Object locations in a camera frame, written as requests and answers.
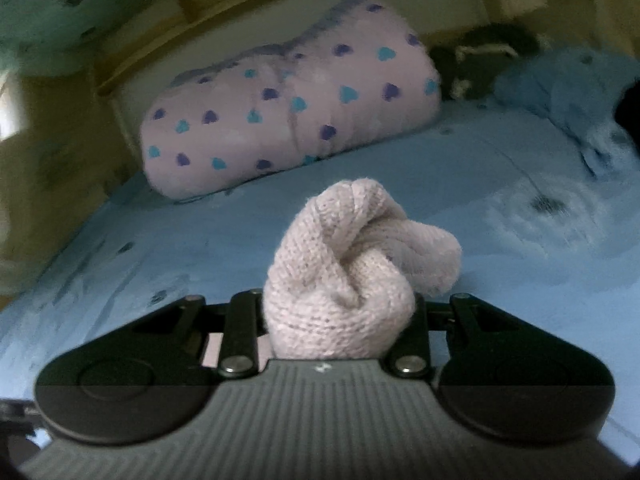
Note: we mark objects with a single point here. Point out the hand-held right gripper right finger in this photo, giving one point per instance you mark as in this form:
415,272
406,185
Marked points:
418,332

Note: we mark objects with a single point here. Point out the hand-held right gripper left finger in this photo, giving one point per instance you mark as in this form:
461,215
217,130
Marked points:
242,322

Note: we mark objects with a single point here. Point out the pink knitted garment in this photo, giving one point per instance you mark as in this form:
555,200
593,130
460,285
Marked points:
345,280

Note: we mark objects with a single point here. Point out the blue bed sheet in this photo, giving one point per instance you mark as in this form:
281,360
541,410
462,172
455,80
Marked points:
500,260

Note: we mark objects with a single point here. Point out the pink heart-print blanket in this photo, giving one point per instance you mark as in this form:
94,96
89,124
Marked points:
280,120

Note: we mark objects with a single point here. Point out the dark striped cloth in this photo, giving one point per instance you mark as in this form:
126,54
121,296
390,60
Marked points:
475,60

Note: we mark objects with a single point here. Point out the green printed cloth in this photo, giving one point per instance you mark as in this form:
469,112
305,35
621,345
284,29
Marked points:
85,5

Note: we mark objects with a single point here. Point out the wooden bed frame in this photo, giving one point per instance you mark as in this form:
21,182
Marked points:
150,45

